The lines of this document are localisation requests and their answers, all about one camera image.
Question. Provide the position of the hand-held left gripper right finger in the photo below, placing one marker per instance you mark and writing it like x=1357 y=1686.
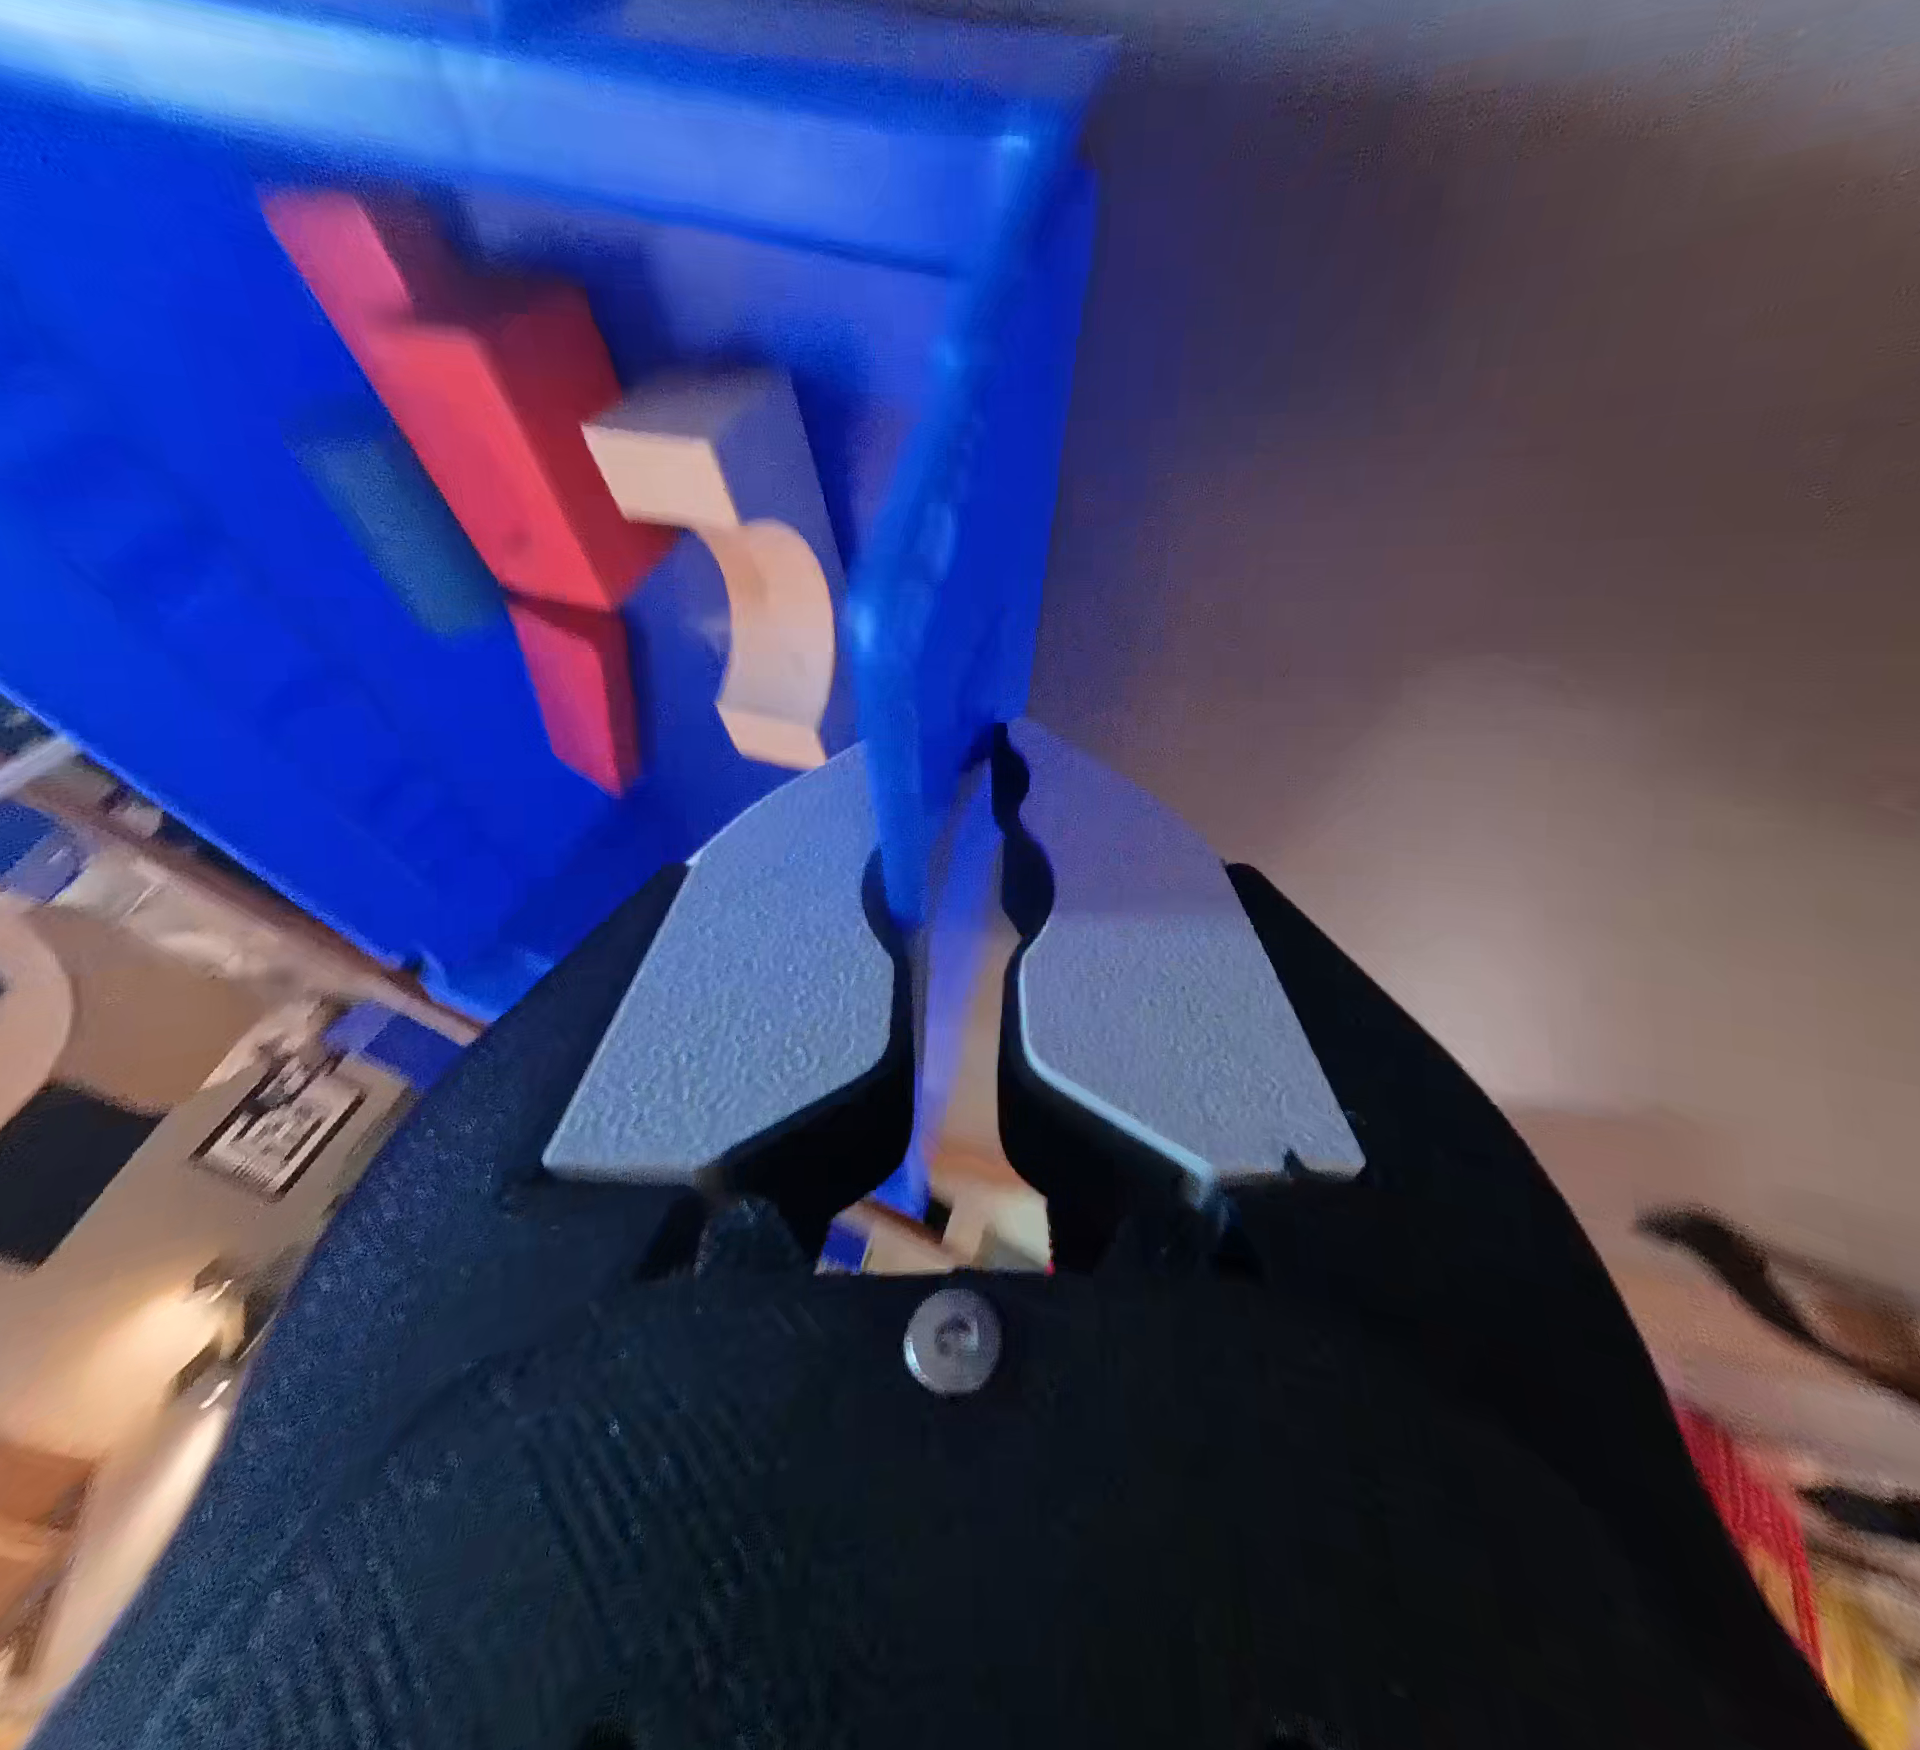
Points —
x=1171 y=1016

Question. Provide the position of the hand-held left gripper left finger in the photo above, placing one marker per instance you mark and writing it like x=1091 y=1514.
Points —
x=736 y=1016

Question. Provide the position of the red arch wooden block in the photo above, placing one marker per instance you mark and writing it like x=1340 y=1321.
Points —
x=527 y=430

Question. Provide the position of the blue plastic bin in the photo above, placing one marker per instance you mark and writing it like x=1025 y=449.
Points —
x=152 y=430

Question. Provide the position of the natural wood arch block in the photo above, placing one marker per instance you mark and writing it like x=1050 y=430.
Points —
x=766 y=610

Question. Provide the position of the printed square tag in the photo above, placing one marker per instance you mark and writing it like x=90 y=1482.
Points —
x=282 y=1123

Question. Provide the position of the blue wooden cylinder block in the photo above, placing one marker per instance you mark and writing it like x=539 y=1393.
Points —
x=397 y=535

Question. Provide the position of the red plastic bin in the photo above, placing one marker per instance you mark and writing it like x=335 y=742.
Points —
x=1749 y=1526

